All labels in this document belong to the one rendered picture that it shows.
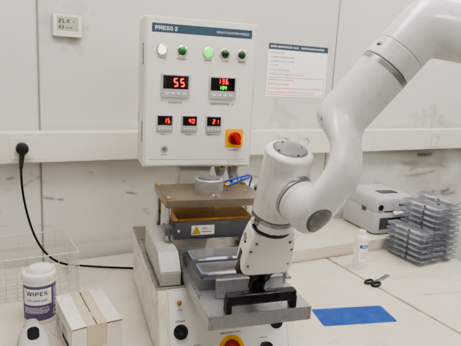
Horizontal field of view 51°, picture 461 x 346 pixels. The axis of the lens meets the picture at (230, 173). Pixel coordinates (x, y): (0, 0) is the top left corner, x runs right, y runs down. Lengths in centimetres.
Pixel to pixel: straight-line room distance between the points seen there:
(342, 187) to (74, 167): 116
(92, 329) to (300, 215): 63
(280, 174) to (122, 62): 106
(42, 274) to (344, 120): 90
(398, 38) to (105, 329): 89
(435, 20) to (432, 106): 178
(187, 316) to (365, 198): 118
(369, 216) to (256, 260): 126
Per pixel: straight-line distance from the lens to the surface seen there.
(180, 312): 119
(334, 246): 194
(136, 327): 139
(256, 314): 100
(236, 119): 145
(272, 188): 83
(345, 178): 79
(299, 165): 81
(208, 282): 107
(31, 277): 138
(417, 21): 87
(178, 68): 140
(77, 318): 126
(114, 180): 180
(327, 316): 150
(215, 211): 132
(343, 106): 83
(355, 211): 221
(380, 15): 236
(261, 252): 92
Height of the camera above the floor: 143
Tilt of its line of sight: 12 degrees down
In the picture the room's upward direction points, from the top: 3 degrees clockwise
